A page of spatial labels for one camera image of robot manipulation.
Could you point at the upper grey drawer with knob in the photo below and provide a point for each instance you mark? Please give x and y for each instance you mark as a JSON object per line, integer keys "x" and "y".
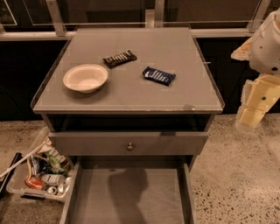
{"x": 128, "y": 143}

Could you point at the red soda can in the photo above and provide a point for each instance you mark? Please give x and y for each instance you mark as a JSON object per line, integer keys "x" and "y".
{"x": 35, "y": 183}

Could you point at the white stick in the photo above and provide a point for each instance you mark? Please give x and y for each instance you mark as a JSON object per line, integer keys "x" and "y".
{"x": 22, "y": 160}

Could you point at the clear plastic bin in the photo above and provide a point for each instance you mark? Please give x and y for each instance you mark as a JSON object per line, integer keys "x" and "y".
{"x": 37, "y": 165}

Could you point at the grey drawer cabinet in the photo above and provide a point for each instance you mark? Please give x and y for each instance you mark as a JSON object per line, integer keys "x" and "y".
{"x": 127, "y": 102}

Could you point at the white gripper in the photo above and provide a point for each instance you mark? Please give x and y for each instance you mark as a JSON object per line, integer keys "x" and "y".
{"x": 266, "y": 49}

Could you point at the metal railing frame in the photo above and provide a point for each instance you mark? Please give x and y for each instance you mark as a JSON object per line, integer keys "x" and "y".
{"x": 60, "y": 19}

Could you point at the green snack bag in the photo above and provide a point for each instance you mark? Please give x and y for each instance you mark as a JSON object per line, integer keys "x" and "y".
{"x": 58, "y": 163}

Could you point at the white paper bowl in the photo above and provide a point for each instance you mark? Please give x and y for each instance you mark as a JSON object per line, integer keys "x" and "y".
{"x": 85, "y": 78}

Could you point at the blue rxbar blueberry wrapper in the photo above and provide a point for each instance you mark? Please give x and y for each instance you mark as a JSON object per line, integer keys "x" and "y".
{"x": 158, "y": 76}

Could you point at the open grey middle drawer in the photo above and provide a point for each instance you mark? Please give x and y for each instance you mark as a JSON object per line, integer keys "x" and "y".
{"x": 130, "y": 190}

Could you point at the silver can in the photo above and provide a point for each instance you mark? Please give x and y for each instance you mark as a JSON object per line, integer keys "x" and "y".
{"x": 53, "y": 179}

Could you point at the black snack bar wrapper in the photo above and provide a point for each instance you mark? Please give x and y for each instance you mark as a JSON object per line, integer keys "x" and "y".
{"x": 120, "y": 58}

